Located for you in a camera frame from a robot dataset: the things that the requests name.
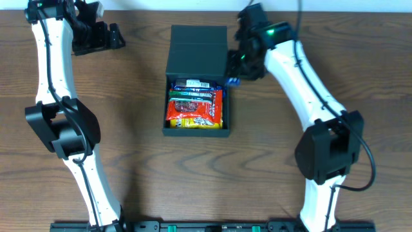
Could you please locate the blue Eclipse gum pack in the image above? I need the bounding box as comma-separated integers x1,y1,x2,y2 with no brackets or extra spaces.
225,77,241,87

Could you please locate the black gift box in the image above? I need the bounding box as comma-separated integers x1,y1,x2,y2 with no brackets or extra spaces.
162,25,230,138

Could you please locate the green and white candy bar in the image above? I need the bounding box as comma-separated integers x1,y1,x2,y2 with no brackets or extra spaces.
169,91,212,103

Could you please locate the dark blue candy bar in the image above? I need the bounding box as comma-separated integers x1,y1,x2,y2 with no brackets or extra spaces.
173,79,216,88

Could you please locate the red snack bag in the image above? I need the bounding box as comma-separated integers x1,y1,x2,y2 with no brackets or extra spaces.
165,93,223,123

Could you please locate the yellow sunflower seed bag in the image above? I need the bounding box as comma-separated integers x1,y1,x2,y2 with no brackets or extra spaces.
170,117,223,130

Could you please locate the blue Oreo cookie pack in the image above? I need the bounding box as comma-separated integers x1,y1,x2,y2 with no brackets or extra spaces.
169,83,224,97

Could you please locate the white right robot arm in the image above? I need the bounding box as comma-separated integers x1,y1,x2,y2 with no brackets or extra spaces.
227,3,364,231

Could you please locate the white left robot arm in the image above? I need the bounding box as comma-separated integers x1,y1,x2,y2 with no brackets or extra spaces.
24,0,131,231

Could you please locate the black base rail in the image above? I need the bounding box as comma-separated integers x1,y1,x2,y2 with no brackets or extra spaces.
50,220,376,232

